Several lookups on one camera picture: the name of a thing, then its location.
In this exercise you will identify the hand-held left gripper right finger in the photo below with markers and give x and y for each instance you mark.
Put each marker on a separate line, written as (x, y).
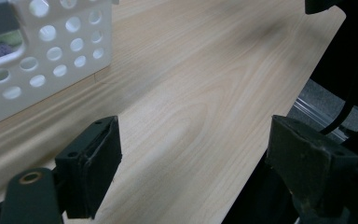
(310, 168)

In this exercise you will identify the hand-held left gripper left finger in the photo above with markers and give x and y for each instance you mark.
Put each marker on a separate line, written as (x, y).
(87, 168)

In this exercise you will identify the white perforated plastic basket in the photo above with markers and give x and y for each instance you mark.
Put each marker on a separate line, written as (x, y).
(84, 34)

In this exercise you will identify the green fuzzy mitten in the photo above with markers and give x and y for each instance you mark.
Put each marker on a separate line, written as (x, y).
(0, 48)

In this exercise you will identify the metal rail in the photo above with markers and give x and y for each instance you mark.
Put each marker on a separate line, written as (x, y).
(318, 116)

